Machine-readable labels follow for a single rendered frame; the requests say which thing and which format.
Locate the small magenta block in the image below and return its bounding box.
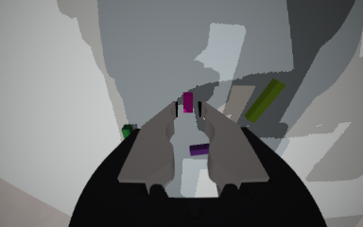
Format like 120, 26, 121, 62
183, 92, 193, 113

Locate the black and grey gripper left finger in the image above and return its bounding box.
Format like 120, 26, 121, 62
68, 101, 178, 227

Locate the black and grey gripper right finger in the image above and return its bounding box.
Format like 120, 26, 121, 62
199, 100, 327, 227

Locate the purple rod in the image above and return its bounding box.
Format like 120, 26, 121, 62
189, 143, 210, 156

